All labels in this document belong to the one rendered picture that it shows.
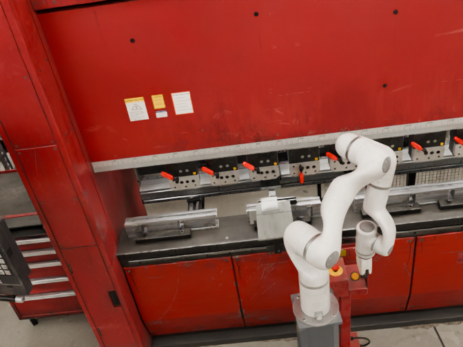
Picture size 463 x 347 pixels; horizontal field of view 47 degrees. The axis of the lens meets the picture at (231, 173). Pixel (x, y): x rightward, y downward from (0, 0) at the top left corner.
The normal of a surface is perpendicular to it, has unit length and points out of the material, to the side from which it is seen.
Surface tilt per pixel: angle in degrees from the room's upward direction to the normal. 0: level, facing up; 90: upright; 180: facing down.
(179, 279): 90
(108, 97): 90
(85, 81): 90
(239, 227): 0
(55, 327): 0
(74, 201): 90
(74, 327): 0
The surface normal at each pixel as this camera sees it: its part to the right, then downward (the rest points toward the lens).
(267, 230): -0.13, -0.79
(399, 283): 0.02, 0.60
